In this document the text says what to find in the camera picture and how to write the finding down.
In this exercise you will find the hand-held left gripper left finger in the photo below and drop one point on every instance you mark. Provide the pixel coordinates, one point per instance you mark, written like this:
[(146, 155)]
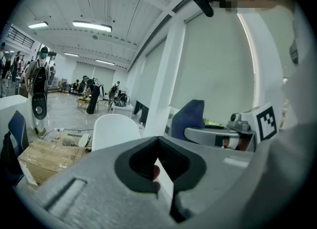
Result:
[(86, 198)]

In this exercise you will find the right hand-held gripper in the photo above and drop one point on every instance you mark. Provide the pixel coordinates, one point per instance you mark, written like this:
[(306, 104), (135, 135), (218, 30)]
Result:
[(247, 121)]

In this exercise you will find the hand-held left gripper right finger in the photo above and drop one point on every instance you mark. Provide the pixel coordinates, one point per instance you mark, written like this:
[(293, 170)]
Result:
[(218, 186)]

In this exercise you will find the dark blue cloth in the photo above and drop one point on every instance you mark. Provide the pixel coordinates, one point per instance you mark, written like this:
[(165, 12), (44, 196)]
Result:
[(188, 119)]

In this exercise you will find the white bathtub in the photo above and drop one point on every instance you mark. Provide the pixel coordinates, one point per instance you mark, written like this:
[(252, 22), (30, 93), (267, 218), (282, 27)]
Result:
[(114, 131)]

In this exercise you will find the person's left hand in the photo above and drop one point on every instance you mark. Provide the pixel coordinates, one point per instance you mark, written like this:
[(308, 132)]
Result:
[(156, 171)]

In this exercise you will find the large cardboard box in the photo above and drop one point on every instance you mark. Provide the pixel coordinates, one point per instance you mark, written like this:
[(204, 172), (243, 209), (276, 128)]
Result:
[(49, 156)]

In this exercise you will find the white oval lid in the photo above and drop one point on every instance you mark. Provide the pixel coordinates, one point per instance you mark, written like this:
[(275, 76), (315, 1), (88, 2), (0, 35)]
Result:
[(85, 140)]

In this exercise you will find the clear plastic water bottle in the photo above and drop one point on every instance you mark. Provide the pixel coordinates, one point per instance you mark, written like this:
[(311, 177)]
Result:
[(141, 126)]

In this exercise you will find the white roller blind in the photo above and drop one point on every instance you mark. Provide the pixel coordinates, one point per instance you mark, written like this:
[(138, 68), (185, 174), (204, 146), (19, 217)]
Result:
[(153, 74), (218, 69)]

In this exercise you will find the white power strip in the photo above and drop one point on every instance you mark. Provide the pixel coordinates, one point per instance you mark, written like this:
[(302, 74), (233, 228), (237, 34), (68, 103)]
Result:
[(59, 129)]

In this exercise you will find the white counter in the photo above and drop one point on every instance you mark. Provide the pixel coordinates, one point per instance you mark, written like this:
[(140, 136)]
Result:
[(122, 110)]

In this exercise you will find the low wooden table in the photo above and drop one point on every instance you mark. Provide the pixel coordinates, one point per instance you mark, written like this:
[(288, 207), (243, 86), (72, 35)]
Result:
[(83, 102)]

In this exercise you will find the dark blue chair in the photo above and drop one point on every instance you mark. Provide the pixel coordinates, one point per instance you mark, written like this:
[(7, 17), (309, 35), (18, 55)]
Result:
[(17, 126)]

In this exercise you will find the person's white shirt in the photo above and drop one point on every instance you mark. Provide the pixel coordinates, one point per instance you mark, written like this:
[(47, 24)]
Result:
[(302, 74)]

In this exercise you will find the long ceiling light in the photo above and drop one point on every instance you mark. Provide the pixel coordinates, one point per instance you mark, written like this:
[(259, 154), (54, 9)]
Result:
[(105, 62), (91, 26), (38, 25), (71, 54)]

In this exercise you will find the black head-mounted camera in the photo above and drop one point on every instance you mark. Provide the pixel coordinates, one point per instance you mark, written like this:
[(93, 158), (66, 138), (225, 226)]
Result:
[(203, 1)]

